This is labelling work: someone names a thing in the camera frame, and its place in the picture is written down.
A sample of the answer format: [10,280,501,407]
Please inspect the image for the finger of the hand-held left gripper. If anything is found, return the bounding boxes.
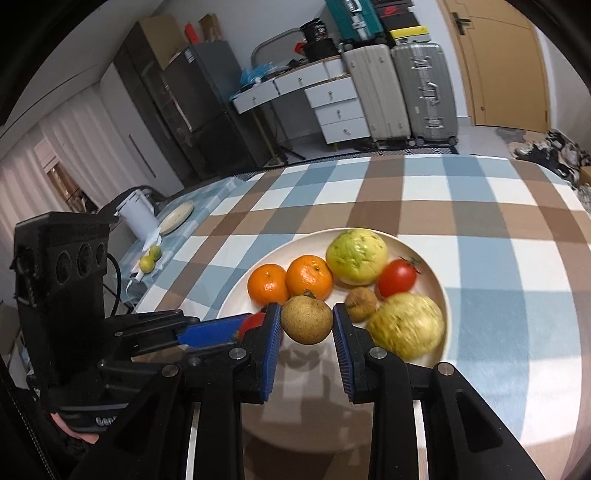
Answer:
[105,309,254,357]

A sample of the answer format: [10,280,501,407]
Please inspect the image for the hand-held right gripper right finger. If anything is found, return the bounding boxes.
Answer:
[331,302,546,480]

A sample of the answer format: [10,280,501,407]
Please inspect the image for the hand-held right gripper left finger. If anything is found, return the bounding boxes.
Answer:
[68,301,284,480]

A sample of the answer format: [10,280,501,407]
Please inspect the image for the red tomato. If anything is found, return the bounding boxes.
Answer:
[238,312,284,347]
[377,257,421,300]

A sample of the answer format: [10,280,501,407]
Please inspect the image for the olive brown round fruit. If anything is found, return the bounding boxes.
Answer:
[281,295,334,345]

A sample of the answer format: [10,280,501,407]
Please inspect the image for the tan brown fruit with stem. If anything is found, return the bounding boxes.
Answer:
[344,287,380,323]

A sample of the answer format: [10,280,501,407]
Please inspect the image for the small mandarin orange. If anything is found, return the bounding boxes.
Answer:
[247,263,292,306]

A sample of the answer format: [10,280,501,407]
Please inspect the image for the large orange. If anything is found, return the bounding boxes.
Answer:
[285,254,334,301]

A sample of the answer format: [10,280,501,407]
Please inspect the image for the cream round plate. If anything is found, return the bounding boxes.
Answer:
[216,227,452,453]

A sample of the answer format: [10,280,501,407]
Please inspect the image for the person's left hand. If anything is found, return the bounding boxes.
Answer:
[50,412,101,445]

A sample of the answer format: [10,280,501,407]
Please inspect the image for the dull yellow guava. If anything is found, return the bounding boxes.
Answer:
[366,292,447,363]

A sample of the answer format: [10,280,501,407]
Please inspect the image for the yellow green guava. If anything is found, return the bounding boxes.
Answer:
[325,228,390,286]

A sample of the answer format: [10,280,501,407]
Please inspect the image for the white kettle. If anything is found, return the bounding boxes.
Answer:
[115,189,160,241]

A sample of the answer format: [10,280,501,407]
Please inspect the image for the wooden round plate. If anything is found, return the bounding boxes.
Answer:
[159,201,195,234]

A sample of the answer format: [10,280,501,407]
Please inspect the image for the blue checked side tablecloth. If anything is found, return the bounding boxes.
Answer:
[120,172,260,315]

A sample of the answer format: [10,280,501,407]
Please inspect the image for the white curtain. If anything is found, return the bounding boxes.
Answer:
[0,78,154,260]

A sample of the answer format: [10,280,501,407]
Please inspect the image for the brown blue checked tablecloth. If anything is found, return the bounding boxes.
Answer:
[134,154,588,480]

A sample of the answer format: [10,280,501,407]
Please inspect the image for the dark tall cabinet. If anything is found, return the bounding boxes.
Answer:
[113,20,195,188]

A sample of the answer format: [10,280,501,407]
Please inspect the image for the dark refrigerator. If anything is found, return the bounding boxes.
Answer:
[161,40,262,173]

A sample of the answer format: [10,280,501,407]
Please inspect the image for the white desk with drawers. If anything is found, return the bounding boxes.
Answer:
[232,57,373,145]

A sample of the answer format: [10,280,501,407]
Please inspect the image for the blue plastic bag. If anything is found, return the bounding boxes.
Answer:
[239,62,279,87]

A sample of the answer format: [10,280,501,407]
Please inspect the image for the white suitcase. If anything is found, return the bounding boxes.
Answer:
[342,44,412,142]

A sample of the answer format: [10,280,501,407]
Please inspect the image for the silver suitcase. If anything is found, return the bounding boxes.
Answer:
[391,42,459,147]

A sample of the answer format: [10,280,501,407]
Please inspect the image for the cardboard box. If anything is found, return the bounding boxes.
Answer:
[138,16,186,71]

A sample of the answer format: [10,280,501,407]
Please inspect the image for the pile of dark shoes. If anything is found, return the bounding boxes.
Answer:
[507,128,591,186]

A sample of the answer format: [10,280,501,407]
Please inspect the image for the yellow box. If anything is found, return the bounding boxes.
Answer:
[390,26,431,45]

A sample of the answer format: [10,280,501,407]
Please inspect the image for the wooden door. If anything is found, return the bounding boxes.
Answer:
[442,0,551,133]

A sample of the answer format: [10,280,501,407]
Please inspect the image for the green suitcase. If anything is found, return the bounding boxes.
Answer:
[325,0,387,42]

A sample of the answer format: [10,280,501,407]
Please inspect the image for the stack of black boxes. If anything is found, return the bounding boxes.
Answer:
[371,0,419,33]

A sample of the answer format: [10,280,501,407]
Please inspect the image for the black cable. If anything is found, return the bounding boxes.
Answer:
[105,251,124,320]

